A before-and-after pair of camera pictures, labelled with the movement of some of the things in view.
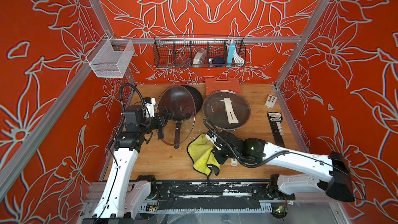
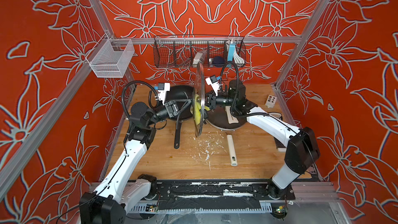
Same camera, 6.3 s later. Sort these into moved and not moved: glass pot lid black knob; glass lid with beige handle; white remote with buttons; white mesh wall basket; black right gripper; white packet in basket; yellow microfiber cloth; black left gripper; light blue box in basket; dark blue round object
Moved: glass pot lid black knob; yellow microfiber cloth; black left gripper; black right gripper
Not moved: light blue box in basket; white packet in basket; dark blue round object; glass lid with beige handle; white mesh wall basket; white remote with buttons
